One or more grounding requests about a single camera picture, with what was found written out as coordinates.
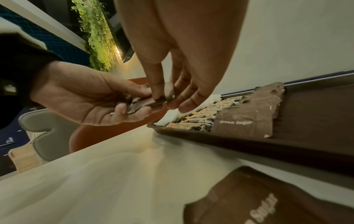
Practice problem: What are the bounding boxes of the person's left hand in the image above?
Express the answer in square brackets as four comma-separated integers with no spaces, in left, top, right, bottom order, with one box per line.
[29,61,153,126]

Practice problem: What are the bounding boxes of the person's right hand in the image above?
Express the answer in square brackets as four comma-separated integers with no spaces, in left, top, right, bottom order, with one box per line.
[114,0,250,114]

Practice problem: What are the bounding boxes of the handful of brown sugar packets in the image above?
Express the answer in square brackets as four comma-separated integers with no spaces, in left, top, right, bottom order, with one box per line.
[109,82,178,116]

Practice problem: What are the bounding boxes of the row of coffee stick packets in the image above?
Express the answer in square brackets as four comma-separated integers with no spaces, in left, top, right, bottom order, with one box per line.
[164,96,244,132]

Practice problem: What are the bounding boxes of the row of white sachets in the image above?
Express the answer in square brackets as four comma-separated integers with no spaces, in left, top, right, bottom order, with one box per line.
[153,94,222,127]

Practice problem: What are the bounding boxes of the row of brown sugar packets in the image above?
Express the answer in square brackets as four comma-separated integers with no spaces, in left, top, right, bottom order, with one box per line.
[211,82,286,138]

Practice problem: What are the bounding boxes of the brown plastic tray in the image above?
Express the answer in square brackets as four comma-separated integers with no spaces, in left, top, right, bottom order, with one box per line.
[146,75,354,176]

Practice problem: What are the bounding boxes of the pile of brown sugar packets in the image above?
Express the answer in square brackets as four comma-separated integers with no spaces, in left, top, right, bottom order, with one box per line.
[183,165,354,224]

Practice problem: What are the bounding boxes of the red padded chair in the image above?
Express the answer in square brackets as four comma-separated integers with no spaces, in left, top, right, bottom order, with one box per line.
[69,76,169,154]

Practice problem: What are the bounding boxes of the grey upholstered chair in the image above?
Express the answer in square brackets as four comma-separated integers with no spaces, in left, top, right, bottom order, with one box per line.
[18,108,81,162]

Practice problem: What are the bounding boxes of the light wooden furniture piece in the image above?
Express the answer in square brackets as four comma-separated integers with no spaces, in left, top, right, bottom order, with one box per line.
[7,143,45,171]

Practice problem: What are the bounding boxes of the green plant wall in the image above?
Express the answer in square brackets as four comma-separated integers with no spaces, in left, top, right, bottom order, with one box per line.
[71,0,117,72]

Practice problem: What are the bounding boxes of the black wall television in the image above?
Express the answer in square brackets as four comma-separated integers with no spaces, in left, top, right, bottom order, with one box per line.
[106,0,135,63]

